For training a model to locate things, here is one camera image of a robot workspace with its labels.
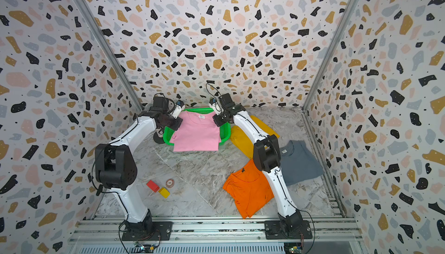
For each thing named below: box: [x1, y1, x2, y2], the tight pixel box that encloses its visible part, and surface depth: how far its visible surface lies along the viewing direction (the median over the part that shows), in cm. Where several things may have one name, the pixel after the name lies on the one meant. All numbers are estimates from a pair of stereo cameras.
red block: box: [146, 179, 160, 193], surface depth 87 cm
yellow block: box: [158, 186, 171, 199], surface depth 86 cm
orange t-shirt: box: [223, 159, 275, 219], surface depth 85 cm
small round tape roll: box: [165, 178, 175, 189], surface depth 88 cm
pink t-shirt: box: [169, 109, 222, 152], surface depth 95 cm
